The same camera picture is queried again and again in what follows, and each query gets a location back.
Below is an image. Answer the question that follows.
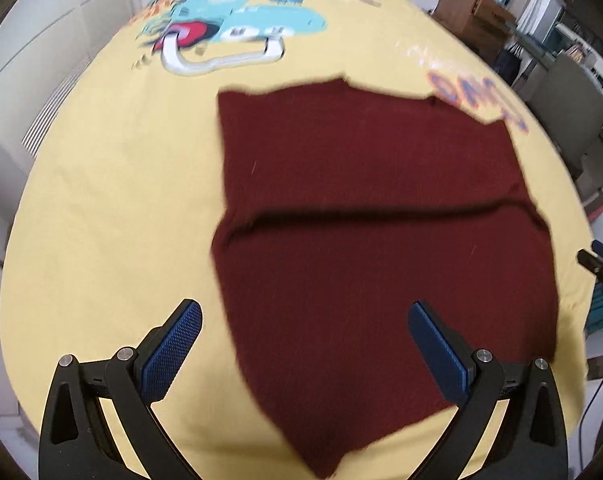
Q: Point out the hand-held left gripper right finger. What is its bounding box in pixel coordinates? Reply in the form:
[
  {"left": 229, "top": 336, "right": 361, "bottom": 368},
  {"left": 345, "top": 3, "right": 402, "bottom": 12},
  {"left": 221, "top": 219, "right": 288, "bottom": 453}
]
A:
[{"left": 407, "top": 301, "right": 569, "bottom": 480}]

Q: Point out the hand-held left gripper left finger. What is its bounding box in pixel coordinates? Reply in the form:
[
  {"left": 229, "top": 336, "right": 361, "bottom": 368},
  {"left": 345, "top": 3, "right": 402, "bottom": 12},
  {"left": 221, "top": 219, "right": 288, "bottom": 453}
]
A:
[{"left": 39, "top": 298, "right": 203, "bottom": 480}]

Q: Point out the maroon knitted sweater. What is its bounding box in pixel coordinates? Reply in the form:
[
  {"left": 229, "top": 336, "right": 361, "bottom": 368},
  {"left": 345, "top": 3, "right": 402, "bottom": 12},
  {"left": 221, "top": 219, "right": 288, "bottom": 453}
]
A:
[{"left": 212, "top": 77, "right": 565, "bottom": 480}]

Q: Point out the grey office chair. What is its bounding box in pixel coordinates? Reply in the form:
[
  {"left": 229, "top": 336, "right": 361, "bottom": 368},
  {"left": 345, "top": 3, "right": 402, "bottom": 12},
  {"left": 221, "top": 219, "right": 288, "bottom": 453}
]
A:
[{"left": 525, "top": 54, "right": 603, "bottom": 177}]

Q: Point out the yellow printed bed sheet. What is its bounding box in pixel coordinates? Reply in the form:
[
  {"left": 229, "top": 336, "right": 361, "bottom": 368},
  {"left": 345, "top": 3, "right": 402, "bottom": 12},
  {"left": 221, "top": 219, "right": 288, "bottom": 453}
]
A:
[{"left": 0, "top": 0, "right": 595, "bottom": 480}]

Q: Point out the dark bag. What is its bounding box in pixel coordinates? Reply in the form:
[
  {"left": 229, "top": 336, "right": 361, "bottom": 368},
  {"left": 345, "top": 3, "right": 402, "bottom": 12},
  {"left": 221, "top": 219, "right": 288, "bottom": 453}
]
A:
[{"left": 496, "top": 42, "right": 525, "bottom": 87}]

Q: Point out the brown cardboard box stack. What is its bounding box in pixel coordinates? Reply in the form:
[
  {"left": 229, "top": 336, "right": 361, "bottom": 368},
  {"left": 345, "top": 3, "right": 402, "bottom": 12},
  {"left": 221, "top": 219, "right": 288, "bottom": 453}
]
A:
[{"left": 437, "top": 0, "right": 518, "bottom": 63}]

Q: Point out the black cable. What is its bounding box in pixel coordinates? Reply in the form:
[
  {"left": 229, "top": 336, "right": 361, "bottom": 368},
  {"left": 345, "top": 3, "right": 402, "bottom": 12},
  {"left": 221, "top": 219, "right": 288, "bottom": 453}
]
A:
[{"left": 575, "top": 374, "right": 603, "bottom": 438}]

